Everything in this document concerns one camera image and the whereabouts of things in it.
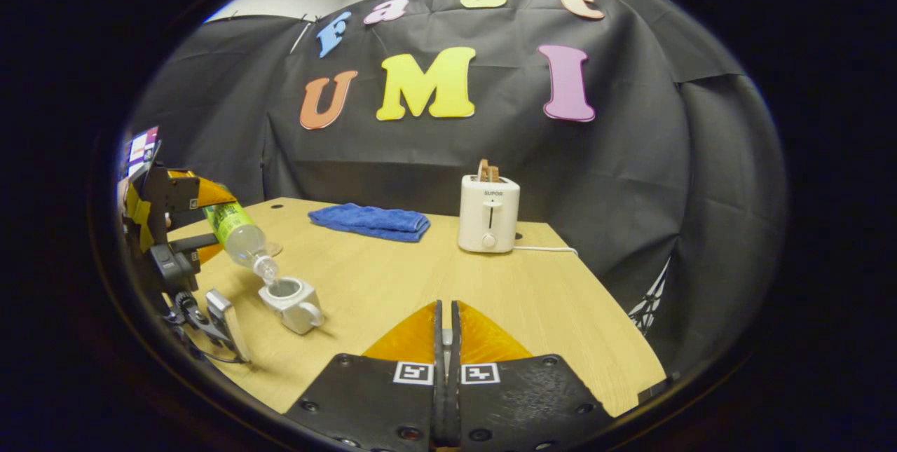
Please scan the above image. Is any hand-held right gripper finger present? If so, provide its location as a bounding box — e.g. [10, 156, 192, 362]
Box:
[284, 300, 447, 452]
[448, 300, 616, 452]

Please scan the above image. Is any clear water bottle green label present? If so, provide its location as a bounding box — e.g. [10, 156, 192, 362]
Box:
[203, 201, 280, 285]

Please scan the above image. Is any white teacup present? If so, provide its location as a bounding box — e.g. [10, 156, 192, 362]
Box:
[258, 277, 327, 336]

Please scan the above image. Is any computer monitor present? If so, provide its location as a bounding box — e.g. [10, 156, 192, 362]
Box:
[125, 126, 160, 179]

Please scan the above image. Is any blue towel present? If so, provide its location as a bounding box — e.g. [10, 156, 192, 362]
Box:
[308, 203, 431, 243]

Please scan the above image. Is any white toaster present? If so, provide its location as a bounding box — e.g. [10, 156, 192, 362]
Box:
[458, 174, 521, 254]

